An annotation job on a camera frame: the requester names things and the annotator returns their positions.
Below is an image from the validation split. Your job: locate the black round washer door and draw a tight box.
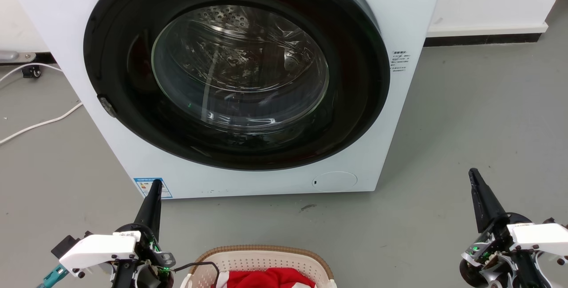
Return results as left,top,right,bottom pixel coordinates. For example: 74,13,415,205
83,0,391,172

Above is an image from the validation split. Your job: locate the red garment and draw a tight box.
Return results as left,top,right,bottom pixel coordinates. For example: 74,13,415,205
216,268,316,288

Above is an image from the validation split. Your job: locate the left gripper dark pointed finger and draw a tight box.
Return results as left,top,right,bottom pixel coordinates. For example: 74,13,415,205
133,180,163,240

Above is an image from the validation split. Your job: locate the white front-load washing machine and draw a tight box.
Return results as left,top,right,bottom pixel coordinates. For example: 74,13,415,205
2,0,448,200

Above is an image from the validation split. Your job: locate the grey metal bar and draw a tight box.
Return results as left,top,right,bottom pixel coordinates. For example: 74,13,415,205
0,51,37,63

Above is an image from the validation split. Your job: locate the blue energy label sticker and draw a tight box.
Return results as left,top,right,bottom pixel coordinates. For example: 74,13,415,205
133,178,173,199

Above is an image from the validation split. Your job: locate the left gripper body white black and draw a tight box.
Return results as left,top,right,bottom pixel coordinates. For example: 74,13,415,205
59,223,177,288

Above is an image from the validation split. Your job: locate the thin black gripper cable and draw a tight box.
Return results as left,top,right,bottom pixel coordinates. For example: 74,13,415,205
172,261,221,288

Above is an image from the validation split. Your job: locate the small text sticker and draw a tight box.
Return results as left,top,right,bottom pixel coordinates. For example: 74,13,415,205
390,50,411,74

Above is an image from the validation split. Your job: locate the black baseboard strip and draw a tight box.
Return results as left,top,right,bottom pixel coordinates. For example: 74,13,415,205
423,33,543,48

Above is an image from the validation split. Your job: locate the beige plastic laundry basket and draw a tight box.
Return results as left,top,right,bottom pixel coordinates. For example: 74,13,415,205
180,245,338,288

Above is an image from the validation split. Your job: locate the round white filter cover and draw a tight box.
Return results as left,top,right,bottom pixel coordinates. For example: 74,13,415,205
312,171,358,193

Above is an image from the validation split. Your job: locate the white floor cable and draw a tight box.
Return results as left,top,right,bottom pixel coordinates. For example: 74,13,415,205
0,63,63,84
0,102,84,146

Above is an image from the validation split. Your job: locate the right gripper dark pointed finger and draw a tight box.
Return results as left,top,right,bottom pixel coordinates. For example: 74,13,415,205
469,168,507,234

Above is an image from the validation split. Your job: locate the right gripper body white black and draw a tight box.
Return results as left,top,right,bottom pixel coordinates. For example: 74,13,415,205
459,212,568,288

